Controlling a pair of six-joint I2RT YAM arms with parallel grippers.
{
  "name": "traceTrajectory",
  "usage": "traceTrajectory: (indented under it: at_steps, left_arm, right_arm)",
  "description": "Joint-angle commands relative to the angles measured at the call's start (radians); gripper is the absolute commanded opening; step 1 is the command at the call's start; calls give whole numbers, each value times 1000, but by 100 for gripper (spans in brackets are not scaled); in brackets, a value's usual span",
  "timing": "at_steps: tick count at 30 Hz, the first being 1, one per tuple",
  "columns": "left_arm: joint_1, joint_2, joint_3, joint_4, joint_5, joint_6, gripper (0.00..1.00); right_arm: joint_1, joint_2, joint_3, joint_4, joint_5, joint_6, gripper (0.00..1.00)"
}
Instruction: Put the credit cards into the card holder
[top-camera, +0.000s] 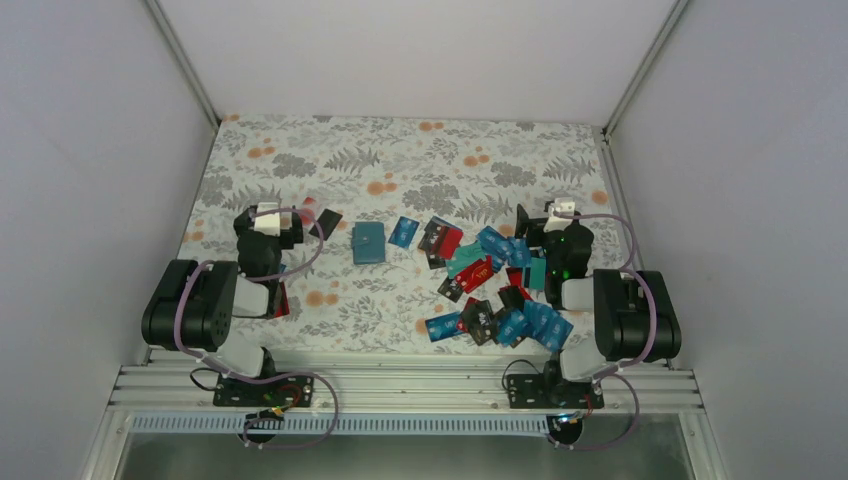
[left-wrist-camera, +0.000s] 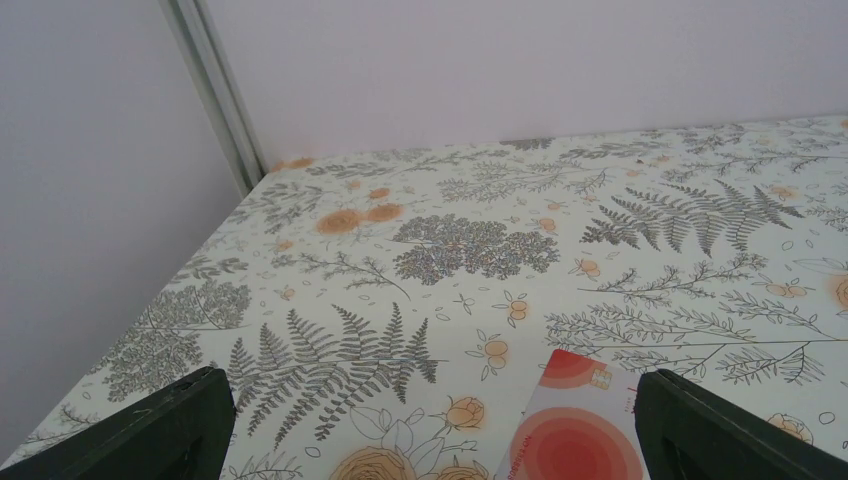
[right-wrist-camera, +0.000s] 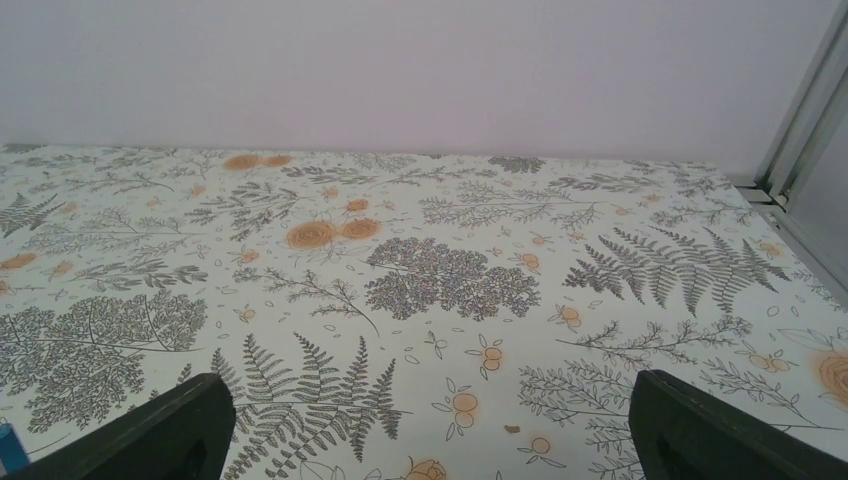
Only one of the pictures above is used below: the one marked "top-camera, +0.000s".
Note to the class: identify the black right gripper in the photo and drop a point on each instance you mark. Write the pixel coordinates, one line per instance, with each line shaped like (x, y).
(524, 221)

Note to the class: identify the black card near left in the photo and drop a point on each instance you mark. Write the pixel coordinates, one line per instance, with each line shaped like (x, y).
(326, 223)

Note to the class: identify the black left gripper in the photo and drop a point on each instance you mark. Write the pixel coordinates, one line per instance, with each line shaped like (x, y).
(294, 234)

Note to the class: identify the aluminium rail frame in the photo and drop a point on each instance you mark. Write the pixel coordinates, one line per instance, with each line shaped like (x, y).
(364, 382)

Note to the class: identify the blue card near holder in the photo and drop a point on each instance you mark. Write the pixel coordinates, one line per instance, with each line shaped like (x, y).
(403, 232)

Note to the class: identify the white card with red circle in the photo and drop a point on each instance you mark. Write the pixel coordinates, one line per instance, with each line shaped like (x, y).
(313, 207)

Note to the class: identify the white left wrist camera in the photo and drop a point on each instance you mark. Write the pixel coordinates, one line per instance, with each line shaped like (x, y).
(269, 219)

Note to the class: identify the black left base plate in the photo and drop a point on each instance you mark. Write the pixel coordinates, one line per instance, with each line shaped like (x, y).
(294, 391)

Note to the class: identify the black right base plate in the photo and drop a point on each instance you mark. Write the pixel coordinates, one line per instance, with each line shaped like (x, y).
(535, 391)

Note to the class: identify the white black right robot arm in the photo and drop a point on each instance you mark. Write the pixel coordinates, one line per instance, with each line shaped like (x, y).
(595, 322)

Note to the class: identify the teal green card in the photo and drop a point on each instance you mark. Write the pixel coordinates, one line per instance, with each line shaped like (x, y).
(463, 257)

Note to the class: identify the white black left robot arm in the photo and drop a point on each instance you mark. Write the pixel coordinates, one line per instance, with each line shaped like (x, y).
(194, 303)

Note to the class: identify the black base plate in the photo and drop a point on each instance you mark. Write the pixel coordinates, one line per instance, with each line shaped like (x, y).
(535, 391)
(294, 391)

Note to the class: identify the red card with black stripe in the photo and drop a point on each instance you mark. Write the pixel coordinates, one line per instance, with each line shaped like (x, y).
(448, 240)

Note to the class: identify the red VIP card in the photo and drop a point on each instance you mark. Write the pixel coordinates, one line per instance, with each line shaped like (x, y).
(476, 274)

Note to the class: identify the blue card pile front right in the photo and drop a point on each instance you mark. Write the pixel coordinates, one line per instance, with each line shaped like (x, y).
(536, 321)

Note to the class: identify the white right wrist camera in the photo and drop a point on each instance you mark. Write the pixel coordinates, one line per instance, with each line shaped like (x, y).
(562, 208)

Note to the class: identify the black card with chip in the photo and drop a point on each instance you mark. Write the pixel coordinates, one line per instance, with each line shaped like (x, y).
(451, 289)

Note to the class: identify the floral patterned table mat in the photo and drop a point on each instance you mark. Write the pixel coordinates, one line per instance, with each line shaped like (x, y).
(470, 175)

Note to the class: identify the teal leather card holder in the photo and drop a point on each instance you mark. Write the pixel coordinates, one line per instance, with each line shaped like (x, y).
(368, 243)

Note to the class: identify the blue card front left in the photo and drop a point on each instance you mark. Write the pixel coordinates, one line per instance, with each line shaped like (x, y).
(443, 327)

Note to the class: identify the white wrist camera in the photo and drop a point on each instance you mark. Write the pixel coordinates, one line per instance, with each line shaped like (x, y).
(269, 219)
(562, 208)

